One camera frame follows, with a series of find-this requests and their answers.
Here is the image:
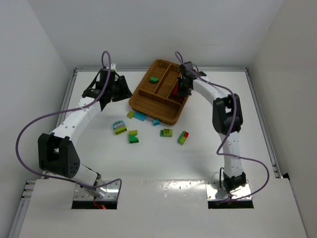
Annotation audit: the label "lime green small lego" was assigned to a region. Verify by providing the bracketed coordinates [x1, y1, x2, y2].
[127, 111, 134, 119]

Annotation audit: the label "long cyan lego brick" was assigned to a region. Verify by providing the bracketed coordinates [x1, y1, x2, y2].
[134, 112, 147, 121]

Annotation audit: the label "cyan lime lego stack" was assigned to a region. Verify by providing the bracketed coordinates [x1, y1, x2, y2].
[112, 120, 127, 135]

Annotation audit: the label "small cyan lego cube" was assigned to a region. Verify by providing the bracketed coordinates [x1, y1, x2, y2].
[153, 119, 160, 125]

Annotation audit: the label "green lime lego pair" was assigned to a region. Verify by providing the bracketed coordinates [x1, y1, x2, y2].
[160, 128, 173, 137]

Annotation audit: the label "lime red green lego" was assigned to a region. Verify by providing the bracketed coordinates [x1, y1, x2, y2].
[177, 131, 189, 145]

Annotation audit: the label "red lego brick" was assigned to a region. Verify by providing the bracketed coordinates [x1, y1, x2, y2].
[171, 85, 178, 97]

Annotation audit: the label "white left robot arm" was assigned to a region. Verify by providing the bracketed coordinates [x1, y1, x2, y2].
[38, 63, 132, 189]

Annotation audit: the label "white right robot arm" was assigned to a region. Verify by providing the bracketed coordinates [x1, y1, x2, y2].
[173, 61, 246, 192]

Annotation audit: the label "brown wicker divided tray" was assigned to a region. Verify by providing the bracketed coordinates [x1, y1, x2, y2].
[129, 59, 188, 125]

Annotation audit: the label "green lego in tray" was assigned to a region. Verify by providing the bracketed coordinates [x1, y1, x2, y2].
[150, 77, 159, 84]

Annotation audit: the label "green yellow notched lego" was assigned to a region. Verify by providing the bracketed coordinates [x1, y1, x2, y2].
[128, 130, 139, 144]

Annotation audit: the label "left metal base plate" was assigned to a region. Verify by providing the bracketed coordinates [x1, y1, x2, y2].
[73, 180, 121, 202]

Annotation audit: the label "metal base plate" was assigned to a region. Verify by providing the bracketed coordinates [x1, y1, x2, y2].
[206, 181, 252, 202]
[73, 180, 121, 202]

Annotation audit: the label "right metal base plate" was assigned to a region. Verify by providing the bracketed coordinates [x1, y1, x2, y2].
[206, 181, 252, 202]

